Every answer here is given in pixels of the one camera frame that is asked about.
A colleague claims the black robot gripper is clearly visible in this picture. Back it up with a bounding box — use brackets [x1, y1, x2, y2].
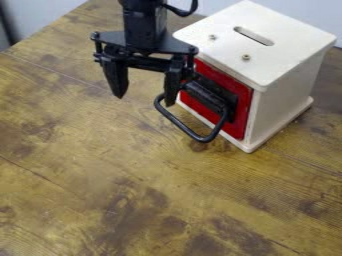
[91, 9, 199, 107]

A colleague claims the red wooden drawer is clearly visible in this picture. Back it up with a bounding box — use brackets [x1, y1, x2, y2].
[152, 58, 253, 145]

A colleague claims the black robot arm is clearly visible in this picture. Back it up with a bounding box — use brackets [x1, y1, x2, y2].
[91, 0, 199, 107]

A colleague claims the white wooden cabinet box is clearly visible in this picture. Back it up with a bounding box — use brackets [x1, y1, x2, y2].
[173, 0, 336, 153]

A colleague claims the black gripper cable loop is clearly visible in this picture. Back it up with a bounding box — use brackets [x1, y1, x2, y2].
[163, 0, 200, 18]

